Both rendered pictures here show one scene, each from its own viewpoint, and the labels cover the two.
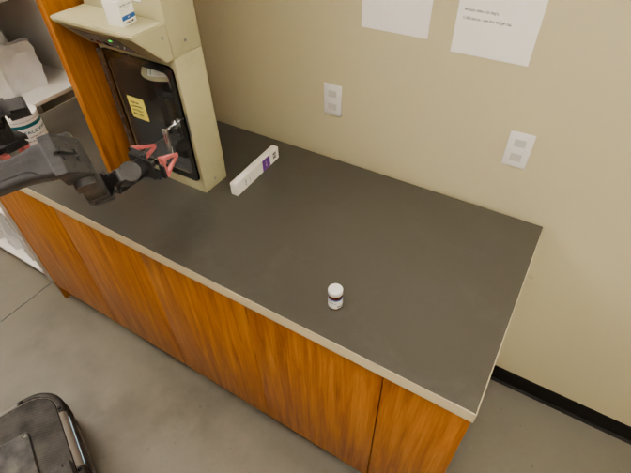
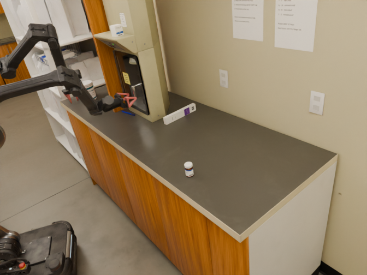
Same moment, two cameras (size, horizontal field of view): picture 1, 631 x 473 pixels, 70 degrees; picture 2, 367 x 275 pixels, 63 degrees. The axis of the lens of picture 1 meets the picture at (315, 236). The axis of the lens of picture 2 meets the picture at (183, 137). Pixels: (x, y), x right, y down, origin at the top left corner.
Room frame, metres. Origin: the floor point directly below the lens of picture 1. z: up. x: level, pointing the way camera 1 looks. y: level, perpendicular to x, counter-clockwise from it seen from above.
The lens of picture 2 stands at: (-0.32, -0.50, 1.83)
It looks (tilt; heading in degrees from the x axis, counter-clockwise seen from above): 30 degrees down; 23
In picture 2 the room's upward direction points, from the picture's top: 9 degrees counter-clockwise
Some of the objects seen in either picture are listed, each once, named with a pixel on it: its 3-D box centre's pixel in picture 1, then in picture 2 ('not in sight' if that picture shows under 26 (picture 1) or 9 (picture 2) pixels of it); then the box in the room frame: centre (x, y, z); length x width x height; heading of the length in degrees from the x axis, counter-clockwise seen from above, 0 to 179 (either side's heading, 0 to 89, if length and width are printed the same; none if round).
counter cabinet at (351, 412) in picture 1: (240, 274); (172, 176); (1.28, 0.33, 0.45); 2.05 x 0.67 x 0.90; 58
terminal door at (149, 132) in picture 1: (152, 118); (131, 82); (1.31, 0.51, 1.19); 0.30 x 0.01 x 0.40; 57
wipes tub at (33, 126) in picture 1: (25, 129); (86, 91); (1.57, 1.11, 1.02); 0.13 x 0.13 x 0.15
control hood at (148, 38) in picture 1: (112, 38); (114, 43); (1.27, 0.54, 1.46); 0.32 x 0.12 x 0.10; 58
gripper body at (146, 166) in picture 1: (137, 170); (116, 102); (1.10, 0.52, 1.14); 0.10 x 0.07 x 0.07; 56
